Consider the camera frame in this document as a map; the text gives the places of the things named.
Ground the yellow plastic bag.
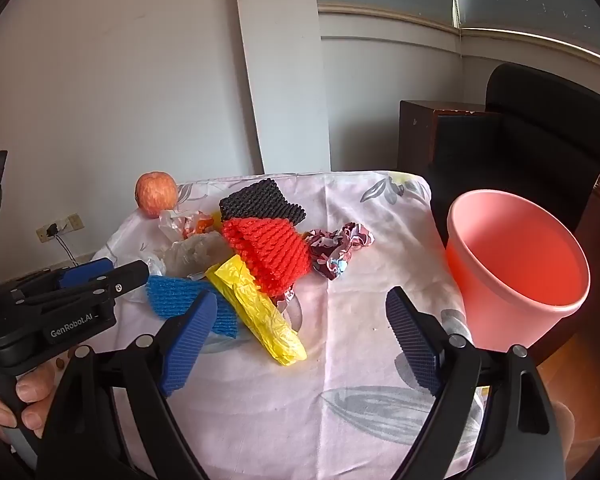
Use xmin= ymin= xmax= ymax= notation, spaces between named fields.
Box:
xmin=205 ymin=255 xmax=308 ymax=367

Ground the black foam fruit net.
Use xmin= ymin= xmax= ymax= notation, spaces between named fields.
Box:
xmin=219 ymin=178 xmax=308 ymax=226

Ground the pink plastic bucket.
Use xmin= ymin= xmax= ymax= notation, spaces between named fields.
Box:
xmin=445 ymin=189 xmax=592 ymax=351

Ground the blue foam fruit net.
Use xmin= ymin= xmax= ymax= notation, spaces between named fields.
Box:
xmin=145 ymin=275 xmax=240 ymax=338

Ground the large orange peel piece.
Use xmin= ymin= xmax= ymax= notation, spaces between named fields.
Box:
xmin=182 ymin=212 xmax=216 ymax=237

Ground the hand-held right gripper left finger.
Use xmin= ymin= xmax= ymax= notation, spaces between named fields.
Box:
xmin=35 ymin=290 xmax=218 ymax=480

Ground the clear bubble wrap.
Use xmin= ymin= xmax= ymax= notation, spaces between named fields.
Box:
xmin=150 ymin=232 xmax=226 ymax=281

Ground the red apple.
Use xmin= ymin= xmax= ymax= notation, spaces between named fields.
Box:
xmin=135 ymin=171 xmax=177 ymax=219

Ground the floral pink tablecloth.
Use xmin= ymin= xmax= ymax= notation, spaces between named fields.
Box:
xmin=92 ymin=170 xmax=486 ymax=480

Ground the black armchair with wooden arms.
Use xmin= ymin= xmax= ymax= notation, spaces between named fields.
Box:
xmin=397 ymin=62 xmax=600 ymax=306

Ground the black plug cable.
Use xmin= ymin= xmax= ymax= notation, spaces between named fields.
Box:
xmin=45 ymin=223 xmax=81 ymax=267

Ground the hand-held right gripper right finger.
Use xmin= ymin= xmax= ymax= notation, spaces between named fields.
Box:
xmin=386 ymin=287 xmax=567 ymax=480

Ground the red foam fruit net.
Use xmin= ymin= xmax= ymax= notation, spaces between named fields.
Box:
xmin=222 ymin=217 xmax=312 ymax=295

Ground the red printed snack wrapper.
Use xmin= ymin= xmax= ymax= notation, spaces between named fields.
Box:
xmin=305 ymin=222 xmax=375 ymax=281

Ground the person's left hand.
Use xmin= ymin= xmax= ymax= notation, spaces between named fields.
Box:
xmin=0 ymin=362 xmax=58 ymax=443

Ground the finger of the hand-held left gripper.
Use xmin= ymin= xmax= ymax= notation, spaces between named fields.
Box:
xmin=17 ymin=258 xmax=115 ymax=295
xmin=10 ymin=260 xmax=151 ymax=312

